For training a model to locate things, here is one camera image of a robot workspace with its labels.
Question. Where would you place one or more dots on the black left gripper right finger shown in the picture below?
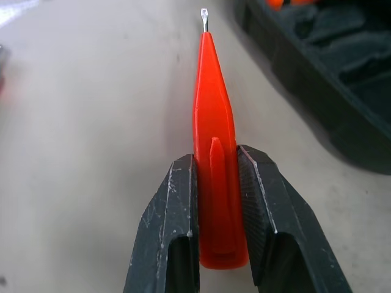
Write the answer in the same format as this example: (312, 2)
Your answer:
(275, 226)

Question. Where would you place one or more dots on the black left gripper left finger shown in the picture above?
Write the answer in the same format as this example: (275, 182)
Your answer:
(171, 226)

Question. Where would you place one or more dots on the orange test pen screwdriver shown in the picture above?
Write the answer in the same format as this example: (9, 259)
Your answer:
(214, 128)

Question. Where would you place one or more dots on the black plastic tool case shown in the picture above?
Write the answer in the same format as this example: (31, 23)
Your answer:
(333, 64)

